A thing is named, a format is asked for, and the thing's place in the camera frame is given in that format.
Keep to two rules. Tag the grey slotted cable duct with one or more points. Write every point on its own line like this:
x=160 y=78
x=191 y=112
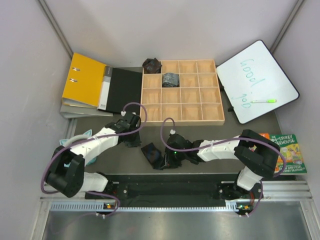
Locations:
x=102 y=206

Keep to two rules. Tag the white whiteboard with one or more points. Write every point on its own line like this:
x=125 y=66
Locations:
x=254 y=74

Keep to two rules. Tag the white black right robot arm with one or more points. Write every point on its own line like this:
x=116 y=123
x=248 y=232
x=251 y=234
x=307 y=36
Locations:
x=258 y=154

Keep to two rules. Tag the teal cat ear headphones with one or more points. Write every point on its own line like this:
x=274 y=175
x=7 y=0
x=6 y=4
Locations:
x=67 y=142

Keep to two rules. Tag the rolled grey tie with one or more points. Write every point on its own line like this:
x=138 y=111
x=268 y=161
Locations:
x=170 y=80

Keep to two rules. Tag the orange treehouse book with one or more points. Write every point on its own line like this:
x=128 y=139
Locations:
x=266 y=137

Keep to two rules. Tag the black folder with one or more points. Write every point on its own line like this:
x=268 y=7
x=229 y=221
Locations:
x=119 y=87

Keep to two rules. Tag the green marker pen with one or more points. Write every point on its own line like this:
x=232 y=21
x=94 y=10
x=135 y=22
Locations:
x=260 y=101

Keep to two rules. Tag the grey folder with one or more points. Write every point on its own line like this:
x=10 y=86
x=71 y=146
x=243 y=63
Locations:
x=71 y=112

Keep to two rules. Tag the brown blue striped tie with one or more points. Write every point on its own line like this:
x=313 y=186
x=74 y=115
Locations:
x=154 y=156

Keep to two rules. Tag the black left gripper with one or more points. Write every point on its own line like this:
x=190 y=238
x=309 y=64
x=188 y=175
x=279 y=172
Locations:
x=135 y=143

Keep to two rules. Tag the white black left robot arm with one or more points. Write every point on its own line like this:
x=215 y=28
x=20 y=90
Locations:
x=66 y=171

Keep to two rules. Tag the green treehouse book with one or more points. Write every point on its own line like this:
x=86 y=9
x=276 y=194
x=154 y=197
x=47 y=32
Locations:
x=291 y=151

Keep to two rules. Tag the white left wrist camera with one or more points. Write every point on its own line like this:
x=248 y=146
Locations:
x=123 y=113

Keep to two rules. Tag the rolled dark brown tie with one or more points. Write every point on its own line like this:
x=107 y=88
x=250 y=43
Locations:
x=152 y=66

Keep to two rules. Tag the wooden compartment tray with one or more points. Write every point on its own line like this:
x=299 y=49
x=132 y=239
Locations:
x=196 y=102

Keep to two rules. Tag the dark grey table mat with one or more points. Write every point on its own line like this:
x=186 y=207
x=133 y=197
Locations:
x=123 y=160

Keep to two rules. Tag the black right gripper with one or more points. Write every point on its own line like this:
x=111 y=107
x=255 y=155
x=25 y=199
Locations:
x=169 y=162

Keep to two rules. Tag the yellow ring binder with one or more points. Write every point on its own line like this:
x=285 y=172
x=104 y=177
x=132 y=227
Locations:
x=83 y=83

